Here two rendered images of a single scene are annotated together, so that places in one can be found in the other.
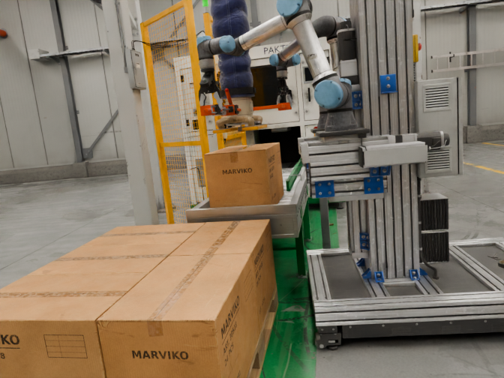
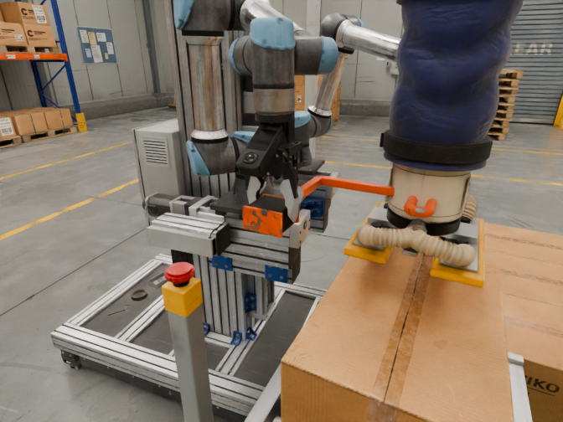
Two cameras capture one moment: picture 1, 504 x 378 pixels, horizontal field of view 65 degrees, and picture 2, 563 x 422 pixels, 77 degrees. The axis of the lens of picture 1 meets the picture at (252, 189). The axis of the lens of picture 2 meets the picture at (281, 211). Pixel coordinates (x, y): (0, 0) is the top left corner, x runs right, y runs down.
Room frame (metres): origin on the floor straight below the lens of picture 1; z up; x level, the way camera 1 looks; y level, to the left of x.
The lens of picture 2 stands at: (3.50, -0.11, 1.49)
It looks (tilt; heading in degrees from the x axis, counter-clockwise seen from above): 23 degrees down; 194
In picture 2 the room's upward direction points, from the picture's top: straight up
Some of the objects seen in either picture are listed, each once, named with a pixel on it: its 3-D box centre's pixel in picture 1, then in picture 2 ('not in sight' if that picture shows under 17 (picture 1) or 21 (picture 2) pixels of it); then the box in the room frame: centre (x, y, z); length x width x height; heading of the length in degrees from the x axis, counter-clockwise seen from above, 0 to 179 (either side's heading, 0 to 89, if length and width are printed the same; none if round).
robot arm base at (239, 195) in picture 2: (329, 119); (252, 184); (2.38, -0.50, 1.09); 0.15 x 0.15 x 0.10
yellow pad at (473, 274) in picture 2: (226, 127); (461, 238); (2.65, 0.12, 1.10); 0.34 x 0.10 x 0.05; 167
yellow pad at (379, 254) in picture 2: (255, 124); (382, 222); (2.61, -0.06, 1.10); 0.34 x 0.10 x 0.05; 167
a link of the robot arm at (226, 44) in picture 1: (223, 45); not in sight; (2.03, 0.07, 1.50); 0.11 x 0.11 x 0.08; 62
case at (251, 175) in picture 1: (247, 176); (400, 365); (2.74, 0.02, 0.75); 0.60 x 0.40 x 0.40; 167
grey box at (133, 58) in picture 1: (136, 70); not in sight; (3.32, 0.83, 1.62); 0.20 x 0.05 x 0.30; 168
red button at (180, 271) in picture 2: not in sight; (180, 275); (2.87, -0.52, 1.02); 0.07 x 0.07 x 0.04
